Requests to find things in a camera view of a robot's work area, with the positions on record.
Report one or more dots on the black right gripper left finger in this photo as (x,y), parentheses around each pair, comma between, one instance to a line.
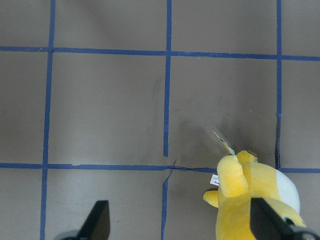
(97,225)

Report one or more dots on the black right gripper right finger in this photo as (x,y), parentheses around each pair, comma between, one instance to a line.
(266,224)

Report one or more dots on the yellow plush toy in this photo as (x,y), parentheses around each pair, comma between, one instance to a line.
(240,178)

